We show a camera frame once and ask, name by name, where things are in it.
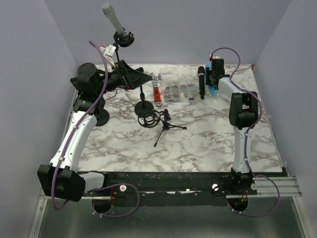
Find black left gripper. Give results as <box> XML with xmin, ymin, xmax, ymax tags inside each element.
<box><xmin>96</xmin><ymin>59</ymin><xmax>152</xmax><ymax>96</ymax></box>

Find blue microphone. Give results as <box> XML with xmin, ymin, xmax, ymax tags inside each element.
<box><xmin>205</xmin><ymin>63</ymin><xmax>215</xmax><ymax>96</ymax></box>

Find black microphone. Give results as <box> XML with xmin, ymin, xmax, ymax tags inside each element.
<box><xmin>198</xmin><ymin>66</ymin><xmax>205</xmax><ymax>100</ymax></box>

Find black clip desk stand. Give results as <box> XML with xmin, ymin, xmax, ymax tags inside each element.
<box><xmin>135</xmin><ymin>86</ymin><xmax>154</xmax><ymax>116</ymax></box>

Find black tripod shock-mount stand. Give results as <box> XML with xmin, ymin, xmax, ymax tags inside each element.
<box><xmin>138</xmin><ymin>109</ymin><xmax>187</xmax><ymax>147</ymax></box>

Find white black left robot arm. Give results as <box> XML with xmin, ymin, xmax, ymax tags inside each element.
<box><xmin>37</xmin><ymin>60</ymin><xmax>152</xmax><ymax>202</ymax></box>

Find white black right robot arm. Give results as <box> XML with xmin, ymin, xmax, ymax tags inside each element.
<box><xmin>205</xmin><ymin>57</ymin><xmax>259</xmax><ymax>194</ymax></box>

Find grey microphone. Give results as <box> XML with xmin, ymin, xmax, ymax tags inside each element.
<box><xmin>102</xmin><ymin>3</ymin><xmax>127</xmax><ymax>37</ymax></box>

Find clear plastic screw box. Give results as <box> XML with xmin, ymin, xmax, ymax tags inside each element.
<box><xmin>159</xmin><ymin>67</ymin><xmax>199</xmax><ymax>104</ymax></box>

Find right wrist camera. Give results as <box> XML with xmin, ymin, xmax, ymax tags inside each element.
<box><xmin>209</xmin><ymin>54</ymin><xmax>223</xmax><ymax>62</ymax></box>

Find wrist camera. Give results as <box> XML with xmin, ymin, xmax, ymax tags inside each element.
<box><xmin>99</xmin><ymin>44</ymin><xmax>116</xmax><ymax>67</ymax></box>
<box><xmin>209</xmin><ymin>54</ymin><xmax>223</xmax><ymax>62</ymax></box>

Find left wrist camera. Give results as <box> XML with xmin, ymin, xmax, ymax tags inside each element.
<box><xmin>99</xmin><ymin>44</ymin><xmax>116</xmax><ymax>67</ymax></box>

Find red handled adjustable wrench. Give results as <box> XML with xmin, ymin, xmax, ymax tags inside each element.
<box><xmin>150</xmin><ymin>73</ymin><xmax>162</xmax><ymax>107</ymax></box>

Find tall black shock-mount stand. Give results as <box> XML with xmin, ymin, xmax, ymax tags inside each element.
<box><xmin>113</xmin><ymin>32</ymin><xmax>135</xmax><ymax>62</ymax></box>

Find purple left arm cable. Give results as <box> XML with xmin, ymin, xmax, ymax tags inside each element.
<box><xmin>49</xmin><ymin>40</ymin><xmax>111</xmax><ymax>211</ymax></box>

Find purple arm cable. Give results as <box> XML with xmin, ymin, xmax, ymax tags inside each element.
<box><xmin>210</xmin><ymin>47</ymin><xmax>263</xmax><ymax>179</ymax></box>
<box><xmin>49</xmin><ymin>40</ymin><xmax>111</xmax><ymax>211</ymax></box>

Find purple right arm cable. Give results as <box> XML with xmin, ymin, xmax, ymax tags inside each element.
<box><xmin>210</xmin><ymin>47</ymin><xmax>263</xmax><ymax>179</ymax></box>

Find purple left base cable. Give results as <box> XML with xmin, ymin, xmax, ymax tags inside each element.
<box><xmin>92</xmin><ymin>186</ymin><xmax>143</xmax><ymax>219</ymax></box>

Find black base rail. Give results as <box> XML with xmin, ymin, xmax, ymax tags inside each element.
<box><xmin>81</xmin><ymin>170</ymin><xmax>290</xmax><ymax>208</ymax></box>

